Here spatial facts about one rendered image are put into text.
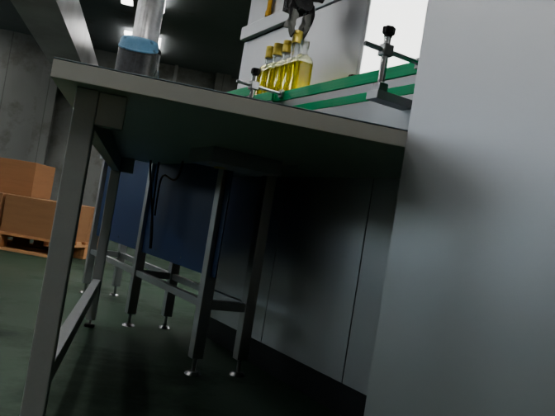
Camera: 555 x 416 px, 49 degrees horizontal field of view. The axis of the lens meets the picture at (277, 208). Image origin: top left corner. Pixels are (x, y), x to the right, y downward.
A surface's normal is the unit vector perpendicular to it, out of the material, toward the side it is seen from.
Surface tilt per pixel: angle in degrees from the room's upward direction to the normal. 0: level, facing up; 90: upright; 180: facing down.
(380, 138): 90
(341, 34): 90
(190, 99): 90
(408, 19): 90
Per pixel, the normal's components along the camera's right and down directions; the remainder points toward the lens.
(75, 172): 0.22, 0.00
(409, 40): -0.85, -0.15
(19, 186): -0.07, -0.05
